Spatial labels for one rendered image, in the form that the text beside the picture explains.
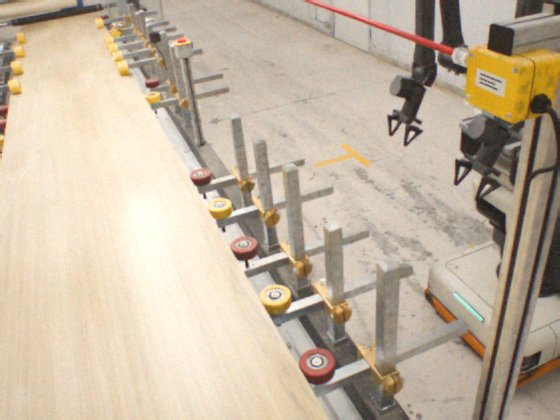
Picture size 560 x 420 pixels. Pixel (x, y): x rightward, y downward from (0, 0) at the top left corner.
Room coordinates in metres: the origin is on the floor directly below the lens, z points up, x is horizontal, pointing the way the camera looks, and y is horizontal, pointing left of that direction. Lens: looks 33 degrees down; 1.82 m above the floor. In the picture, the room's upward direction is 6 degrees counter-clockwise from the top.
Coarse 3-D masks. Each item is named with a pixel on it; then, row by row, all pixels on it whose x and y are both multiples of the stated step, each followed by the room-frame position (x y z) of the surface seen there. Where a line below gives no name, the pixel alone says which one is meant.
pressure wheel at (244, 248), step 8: (240, 240) 1.29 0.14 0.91; (248, 240) 1.28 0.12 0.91; (256, 240) 1.28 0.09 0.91; (232, 248) 1.25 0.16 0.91; (240, 248) 1.25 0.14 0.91; (248, 248) 1.24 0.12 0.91; (256, 248) 1.25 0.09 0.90; (240, 256) 1.23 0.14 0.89; (248, 256) 1.23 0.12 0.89; (248, 264) 1.26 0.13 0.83
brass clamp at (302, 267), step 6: (282, 246) 1.34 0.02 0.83; (288, 246) 1.33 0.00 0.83; (288, 252) 1.30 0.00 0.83; (288, 258) 1.29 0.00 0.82; (306, 258) 1.26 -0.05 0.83; (294, 264) 1.25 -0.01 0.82; (300, 264) 1.24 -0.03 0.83; (306, 264) 1.24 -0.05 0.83; (312, 264) 1.26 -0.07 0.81; (294, 270) 1.24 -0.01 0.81; (300, 270) 1.23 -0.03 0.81; (306, 270) 1.24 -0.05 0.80; (300, 276) 1.23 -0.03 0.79
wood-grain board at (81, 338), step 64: (64, 64) 3.53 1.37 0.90; (64, 128) 2.36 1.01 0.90; (128, 128) 2.27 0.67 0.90; (0, 192) 1.77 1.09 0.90; (64, 192) 1.72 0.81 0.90; (128, 192) 1.66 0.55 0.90; (192, 192) 1.61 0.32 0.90; (0, 256) 1.34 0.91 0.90; (64, 256) 1.30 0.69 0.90; (128, 256) 1.27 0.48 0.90; (192, 256) 1.24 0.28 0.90; (0, 320) 1.04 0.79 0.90; (64, 320) 1.01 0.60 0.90; (128, 320) 0.99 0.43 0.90; (192, 320) 0.97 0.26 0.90; (256, 320) 0.95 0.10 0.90; (0, 384) 0.82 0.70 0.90; (64, 384) 0.80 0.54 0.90; (128, 384) 0.78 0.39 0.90; (192, 384) 0.77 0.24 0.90; (256, 384) 0.75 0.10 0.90
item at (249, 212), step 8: (328, 184) 1.64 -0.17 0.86; (304, 192) 1.60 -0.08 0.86; (312, 192) 1.60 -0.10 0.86; (320, 192) 1.61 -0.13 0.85; (328, 192) 1.62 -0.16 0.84; (280, 200) 1.57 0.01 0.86; (304, 200) 1.59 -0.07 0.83; (248, 208) 1.54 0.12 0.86; (256, 208) 1.53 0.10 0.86; (280, 208) 1.56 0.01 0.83; (232, 216) 1.50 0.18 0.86; (240, 216) 1.51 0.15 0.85; (248, 216) 1.52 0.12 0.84; (256, 216) 1.53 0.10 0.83; (216, 224) 1.50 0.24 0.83; (224, 224) 1.49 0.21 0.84
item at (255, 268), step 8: (344, 232) 1.39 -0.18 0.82; (352, 232) 1.38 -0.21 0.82; (360, 232) 1.38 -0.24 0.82; (368, 232) 1.39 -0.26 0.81; (320, 240) 1.36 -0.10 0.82; (344, 240) 1.36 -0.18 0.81; (352, 240) 1.37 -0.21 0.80; (312, 248) 1.32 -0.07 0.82; (320, 248) 1.33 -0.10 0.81; (272, 256) 1.30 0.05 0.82; (280, 256) 1.30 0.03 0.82; (256, 264) 1.27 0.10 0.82; (264, 264) 1.27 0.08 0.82; (272, 264) 1.28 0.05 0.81; (280, 264) 1.28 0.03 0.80; (288, 264) 1.29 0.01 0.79; (248, 272) 1.25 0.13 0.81; (256, 272) 1.26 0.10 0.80
